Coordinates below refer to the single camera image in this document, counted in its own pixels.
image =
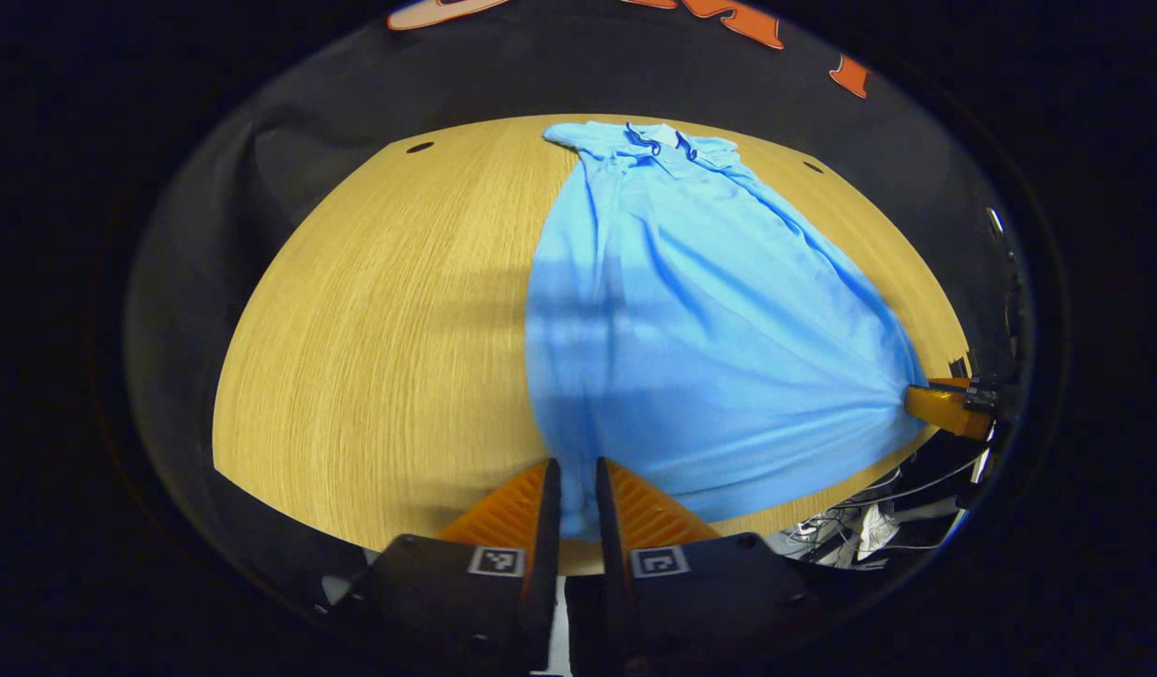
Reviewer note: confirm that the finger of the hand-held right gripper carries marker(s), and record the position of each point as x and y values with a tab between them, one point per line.
945	409

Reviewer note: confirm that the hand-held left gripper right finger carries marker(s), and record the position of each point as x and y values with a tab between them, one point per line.
611	555

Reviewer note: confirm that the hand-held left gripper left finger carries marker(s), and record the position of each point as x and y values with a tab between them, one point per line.
545	555

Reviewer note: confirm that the light blue T-shirt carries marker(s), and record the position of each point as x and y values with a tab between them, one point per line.
691	310

